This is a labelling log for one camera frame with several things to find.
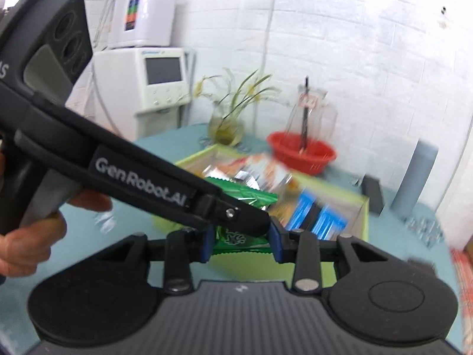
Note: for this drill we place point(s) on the small black box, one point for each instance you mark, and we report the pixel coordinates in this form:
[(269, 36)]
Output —
[(373, 196)]

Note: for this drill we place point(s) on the orange silver snack packet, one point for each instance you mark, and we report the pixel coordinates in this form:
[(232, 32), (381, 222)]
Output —
[(255, 170)]

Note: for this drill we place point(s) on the grey thermos bottle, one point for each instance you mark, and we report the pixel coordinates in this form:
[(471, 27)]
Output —
[(414, 181)]

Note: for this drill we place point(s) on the orchid plant in glass vase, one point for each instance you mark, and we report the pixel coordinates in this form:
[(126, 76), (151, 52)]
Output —
[(225, 129)]

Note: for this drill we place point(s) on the white water dispenser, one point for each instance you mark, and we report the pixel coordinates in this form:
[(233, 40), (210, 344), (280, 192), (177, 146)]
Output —
[(122, 81)]

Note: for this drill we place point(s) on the white water purifier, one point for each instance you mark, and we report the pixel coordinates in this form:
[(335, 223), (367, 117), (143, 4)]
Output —
[(155, 14)]

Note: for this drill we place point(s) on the light green cardboard box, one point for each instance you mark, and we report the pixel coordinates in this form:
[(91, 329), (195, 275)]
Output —
[(258, 266)]

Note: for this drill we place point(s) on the blue snack packet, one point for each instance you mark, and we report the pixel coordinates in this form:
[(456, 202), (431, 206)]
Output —
[(330, 225), (301, 210)]

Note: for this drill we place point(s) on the red plastic basket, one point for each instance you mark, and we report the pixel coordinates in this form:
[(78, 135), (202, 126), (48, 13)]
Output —
[(295, 162)]

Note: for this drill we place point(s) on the plaid tablecloth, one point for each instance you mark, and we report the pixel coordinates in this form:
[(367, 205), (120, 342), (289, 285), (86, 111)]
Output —
[(465, 266)]

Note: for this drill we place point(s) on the glass pitcher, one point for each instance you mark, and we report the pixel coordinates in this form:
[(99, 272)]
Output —
[(321, 118)]

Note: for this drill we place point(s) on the person's left hand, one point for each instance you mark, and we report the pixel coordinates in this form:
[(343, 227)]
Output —
[(26, 247)]

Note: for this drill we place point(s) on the green snack packet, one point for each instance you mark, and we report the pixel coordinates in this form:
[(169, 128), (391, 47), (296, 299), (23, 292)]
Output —
[(244, 196)]

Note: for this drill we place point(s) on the white wall conduit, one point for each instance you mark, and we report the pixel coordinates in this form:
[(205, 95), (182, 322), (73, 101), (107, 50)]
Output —
[(269, 44)]

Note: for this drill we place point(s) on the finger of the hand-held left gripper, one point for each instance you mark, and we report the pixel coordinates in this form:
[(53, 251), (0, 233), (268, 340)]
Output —
[(240, 218)]

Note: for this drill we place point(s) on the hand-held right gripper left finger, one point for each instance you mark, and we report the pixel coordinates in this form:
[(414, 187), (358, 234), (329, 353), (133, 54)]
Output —
[(206, 244)]

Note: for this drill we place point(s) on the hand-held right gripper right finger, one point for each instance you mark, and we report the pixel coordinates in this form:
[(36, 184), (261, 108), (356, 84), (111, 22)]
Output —
[(276, 244)]

